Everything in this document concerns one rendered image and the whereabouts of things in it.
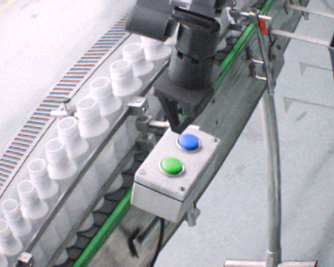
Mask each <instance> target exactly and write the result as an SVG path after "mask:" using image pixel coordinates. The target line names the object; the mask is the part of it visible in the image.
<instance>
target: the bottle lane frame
mask: <svg viewBox="0 0 334 267"><path fill-rule="evenodd" d="M286 1H287V2H288V4H291V2H290V0H266V2H265V4H263V5H262V8H261V9H259V13H260V14H261V15H263V16H266V17H272V18H273V22H272V21H266V22H265V23H266V30H267V35H264V34H263V32H262V34H263V37H264V41H265V46H266V51H267V56H268V57H269V62H270V46H271V45H272V43H273V42H271V40H270V35H269V28H270V27H271V26H272V28H273V29H276V30H281V31H286V32H287V33H294V32H295V30H296V28H297V26H298V24H299V22H300V20H301V17H302V14H301V11H300V10H295V9H291V8H289V10H290V12H289V14H287V13H286V9H285V2H286ZM246 27H247V29H245V31H244V32H243V34H242V35H241V37H240V38H236V39H237V42H236V43H235V45H232V49H231V51H229V53H226V54H227V55H226V58H224V59H223V61H220V65H219V66H220V67H221V68H222V69H223V70H222V73H223V74H222V76H220V77H219V78H218V79H217V81H216V82H215V84H214V85H213V86H212V87H213V88H214V89H215V92H214V96H213V97H212V99H211V101H210V102H209V103H208V104H207V106H206V107H205V109H204V110H203V112H202V113H201V114H200V115H199V116H198V117H197V119H196V120H195V121H194V122H193V123H192V124H191V125H190V126H201V127H202V132H205V133H206V134H209V135H211V136H213V137H216V138H219V139H220V140H221V145H220V148H219V154H218V157H217V161H216V166H215V169H214V172H213V173H212V175H211V176H210V177H209V179H208V180H207V181H206V183H205V184H204V186H203V187H202V188H201V190H200V192H199V194H198V195H197V197H196V203H197V202H198V201H199V199H200V197H201V196H202V195H203V194H204V192H205V191H206V189H207V188H208V186H209V184H210V183H211V182H212V180H213V178H214V177H215V175H216V173H217V172H218V171H219V169H220V168H221V166H222V165H223V163H224V161H225V160H226V159H227V157H228V155H229V154H230V152H231V151H232V149H233V148H234V146H235V143H236V142H237V141H238V139H239V137H240V135H241V134H242V132H243V129H244V128H245V126H246V125H247V123H248V121H249V120H250V118H251V115H252V114H253V113H254V110H255V108H256V107H257V105H258V102H260V99H261V97H262V95H263V94H264V92H265V90H266V85H265V82H266V81H262V80H260V79H257V78H256V77H255V76H252V72H251V64H252V63H253V61H252V60H249V56H248V52H247V48H248V46H250V49H251V50H252V52H251V53H252V55H253V58H254V59H255V60H257V61H262V54H261V52H260V48H259V43H258V37H257V34H256V32H255V26H254V24H253V23H250V24H249V25H246ZM274 36H275V38H279V39H280V41H281V45H282V53H283V54H284V53H285V51H286V48H287V46H288V45H289V43H290V41H291V39H292V38H289V37H284V36H278V35H275V34H274ZM275 38H274V39H275ZM254 66H255V71H256V74H257V76H258V77H263V78H266V76H265V73H264V71H263V70H262V65H261V64H255V63H254ZM133 184H134V183H132V184H131V187H130V188H129V189H123V190H125V191H126V193H125V194H124V196H123V198H121V200H120V201H119V202H115V201H112V202H115V203H116V204H117V206H116V207H115V208H114V210H113V211H112V212H111V214H104V215H106V216H107V220H105V221H104V223H103V225H102V226H97V227H98V228H99V229H98V231H97V232H96V234H95V236H93V238H88V239H89V240H90V242H89V243H88V244H87V246H86V248H84V250H83V249H78V250H81V254H80V255H79V257H78V258H77V259H76V260H71V261H72V262H73V265H72V266H71V267H149V266H150V264H151V263H152V262H151V261H152V260H153V257H154V255H155V253H156V252H155V251H156V248H157V244H158V241H159V238H160V233H161V229H160V224H159V227H158V228H157V229H156V230H155V231H154V232H153V233H152V234H151V236H150V238H149V240H150V247H149V248H148V249H147V251H146V252H145V253H144V254H143V255H142V257H141V258H139V259H138V256H137V254H136V253H135V251H134V246H133V243H132V241H133V240H134V237H136V235H137V234H138V233H139V231H140V230H141V229H142V228H143V227H144V226H145V227H146V229H147V227H148V226H149V225H150V224H151V222H152V221H153V220H154V219H155V218H156V215H155V214H153V213H149V212H148V211H144V210H142V209H141V208H138V207H136V206H134V205H132V204H131V203H130V201H131V196H132V193H133ZM183 222H184V218H183V216H182V217H181V219H180V220H179V221H178V222H177V223H174V222H172V221H170V220H168V219H165V231H164V237H163V240H162V247H161V251H162V250H163V248H164V247H165V246H166V244H167V243H168V242H169V240H170V239H171V238H172V236H173V234H175V232H176V231H177V230H178V228H179V226H181V224H182V223H183ZM161 251H160V252H161Z"/></svg>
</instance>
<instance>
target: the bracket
mask: <svg viewBox="0 0 334 267"><path fill-rule="evenodd" d="M298 2H299V4H300V5H301V7H305V8H306V0H299V1H298ZM235 5H237V2H236V0H232V2H231V4H230V5H229V7H230V9H229V11H228V13H229V15H230V17H233V18H234V19H231V21H229V24H230V25H231V30H234V31H241V29H242V28H243V25H242V21H241V20H236V18H239V16H243V17H249V18H250V22H251V23H253V24H254V26H255V32H256V34H257V37H258V43H259V48H260V52H261V54H262V61H257V60H255V59H254V58H253V55H252V53H251V52H252V50H251V47H250V46H248V48H247V52H248V56H249V60H252V61H253V63H252V64H251V65H250V66H251V72H252V76H255V77H256V78H257V79H260V80H262V81H266V82H265V85H266V89H267V90H268V93H269V95H274V89H275V87H276V80H275V79H274V75H273V73H272V70H273V69H274V66H273V64H272V63H271V62H269V57H268V56H267V51H266V46H265V41H264V37H263V34H264V35H267V30H266V23H265V22H266V21H272V22H273V18H272V17H266V16H263V15H261V14H260V13H259V10H257V9H256V6H255V4H251V3H250V5H249V7H250V12H249V13H243V12H241V11H239V9H234V7H235ZM300 11H301V10H300ZM301 14H302V16H303V17H304V19H305V20H306V21H307V20H309V17H308V16H309V13H307V12H305V11H301ZM262 32H263V34H262ZM254 63H255V64H261V65H262V70H263V71H264V73H265V76H266V78H263V77H258V76H257V74H256V71H255V66H254ZM70 100H71V98H70V97H67V98H64V99H63V100H62V102H63V104H64V105H63V107H64V109H63V111H59V110H58V111H54V110H52V112H51V117H55V118H60V120H61V119H63V118H66V117H74V118H76V120H79V119H78V113H77V110H76V104H71V101H70ZM127 106H129V107H130V110H131V115H130V116H138V117H139V118H137V119H136V121H135V125H136V129H137V131H141V133H140V134H139V135H138V136H137V137H136V139H135V140H134V142H137V143H138V150H139V151H146V152H150V151H151V150H152V148H153V147H154V146H155V145H156V144H157V142H156V138H155V133H149V132H150V131H151V130H152V129H159V130H165V133H166V131H167V130H168V129H169V123H168V120H167V121H166V122H155V121H153V118H152V117H151V116H145V113H146V112H147V111H148V109H149V108H150V107H149V103H148V99H147V98H142V97H133V99H132V100H131V101H130V102H129V104H128V105H127ZM191 127H192V128H195V129H197V130H200V131H202V127H201V126H191ZM147 132H148V133H147ZM199 215H200V209H199V208H198V207H197V206H196V198H195V199H194V200H193V201H192V204H191V205H190V206H189V207H188V209H187V211H186V212H185V213H184V214H183V218H184V220H185V221H186V222H188V226H190V227H192V226H195V225H196V219H197V218H198V216H199ZM17 259H18V260H20V262H21V264H22V267H34V265H35V264H36V262H35V260H34V258H33V255H32V254H30V253H26V252H24V251H22V252H21V253H20V255H19V256H18V258H17Z"/></svg>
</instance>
